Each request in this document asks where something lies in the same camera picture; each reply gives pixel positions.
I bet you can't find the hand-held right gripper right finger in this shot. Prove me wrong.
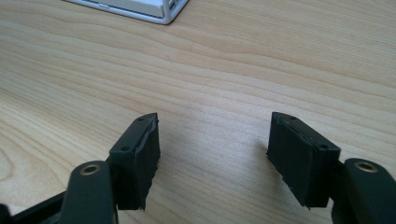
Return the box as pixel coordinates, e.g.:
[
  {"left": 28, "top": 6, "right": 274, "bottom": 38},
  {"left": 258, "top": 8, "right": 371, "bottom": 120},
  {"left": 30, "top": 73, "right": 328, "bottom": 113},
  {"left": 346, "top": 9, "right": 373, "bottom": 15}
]
[{"left": 266, "top": 111, "right": 342, "bottom": 209}]

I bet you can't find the white tray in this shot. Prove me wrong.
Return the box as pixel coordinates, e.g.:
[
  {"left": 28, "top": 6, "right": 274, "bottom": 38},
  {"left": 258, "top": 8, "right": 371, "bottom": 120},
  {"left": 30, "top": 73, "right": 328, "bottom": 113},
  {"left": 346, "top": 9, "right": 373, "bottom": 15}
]
[{"left": 64, "top": 0, "right": 191, "bottom": 25}]

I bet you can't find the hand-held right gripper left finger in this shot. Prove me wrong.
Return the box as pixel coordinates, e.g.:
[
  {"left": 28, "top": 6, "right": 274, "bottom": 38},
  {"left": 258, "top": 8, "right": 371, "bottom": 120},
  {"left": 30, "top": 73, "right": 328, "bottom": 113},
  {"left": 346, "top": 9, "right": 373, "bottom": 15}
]
[{"left": 107, "top": 112, "right": 162, "bottom": 212}]

